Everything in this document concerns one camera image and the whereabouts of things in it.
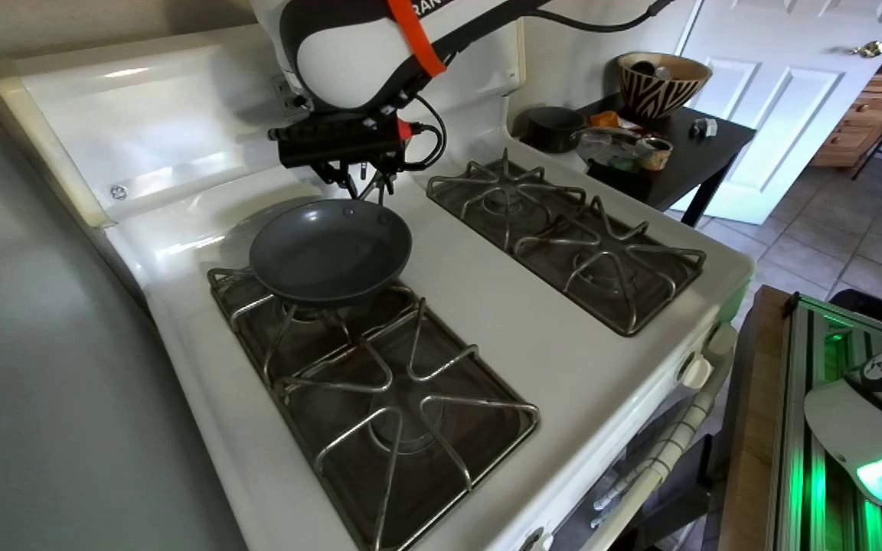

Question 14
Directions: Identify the wrist-mounted stereo camera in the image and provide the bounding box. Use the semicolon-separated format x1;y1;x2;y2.
277;106;407;172

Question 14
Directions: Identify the white gas stove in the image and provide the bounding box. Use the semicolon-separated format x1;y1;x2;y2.
0;17;759;551

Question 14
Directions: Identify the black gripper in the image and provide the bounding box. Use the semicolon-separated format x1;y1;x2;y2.
309;140;404;207

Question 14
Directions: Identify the grey refrigerator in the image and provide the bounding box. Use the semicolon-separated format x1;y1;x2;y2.
0;57;252;551

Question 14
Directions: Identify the aluminium stand frame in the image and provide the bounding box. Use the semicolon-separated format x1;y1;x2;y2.
774;288;882;551

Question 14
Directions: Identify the small brown bowl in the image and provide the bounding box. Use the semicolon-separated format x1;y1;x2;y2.
634;132;677;175

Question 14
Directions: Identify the spare dark pan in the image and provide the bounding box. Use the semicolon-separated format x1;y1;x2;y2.
514;95;618;158

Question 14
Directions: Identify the dark grey frying pan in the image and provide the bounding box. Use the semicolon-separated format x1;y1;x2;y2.
247;182;417;305

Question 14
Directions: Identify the brown wooden furniture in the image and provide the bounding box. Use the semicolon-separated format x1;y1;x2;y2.
809;64;882;179

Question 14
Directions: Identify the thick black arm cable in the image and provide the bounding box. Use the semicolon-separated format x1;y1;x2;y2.
517;0;681;33

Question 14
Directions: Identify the thin black camera cable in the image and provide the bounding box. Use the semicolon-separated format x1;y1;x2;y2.
362;89;453;175

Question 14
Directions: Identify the black wire burner grate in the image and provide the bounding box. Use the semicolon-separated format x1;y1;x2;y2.
424;149;710;339
206;260;544;551

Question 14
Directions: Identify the wooden robot stand board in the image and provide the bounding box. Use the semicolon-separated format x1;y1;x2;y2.
715;284;809;551

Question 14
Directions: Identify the white panel door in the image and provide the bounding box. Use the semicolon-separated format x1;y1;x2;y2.
677;0;882;230

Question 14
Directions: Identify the small orange item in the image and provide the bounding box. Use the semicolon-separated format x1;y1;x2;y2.
589;106;624;134

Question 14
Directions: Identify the black plastic box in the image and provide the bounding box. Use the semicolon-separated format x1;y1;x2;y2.
827;288;882;337

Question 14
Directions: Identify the white stove knob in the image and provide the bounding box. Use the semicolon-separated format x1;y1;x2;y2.
517;524;559;551
677;350;718;393

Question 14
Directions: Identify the white oven door handle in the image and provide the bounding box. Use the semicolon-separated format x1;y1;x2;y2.
583;322;742;551

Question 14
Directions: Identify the zigzag patterned bowl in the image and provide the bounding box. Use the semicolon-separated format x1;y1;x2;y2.
613;48;718;125

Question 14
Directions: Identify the black side table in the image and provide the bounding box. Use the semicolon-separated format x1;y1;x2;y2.
512;99;759;230

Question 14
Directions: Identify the orange strap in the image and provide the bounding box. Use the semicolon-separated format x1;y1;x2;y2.
382;0;450;79

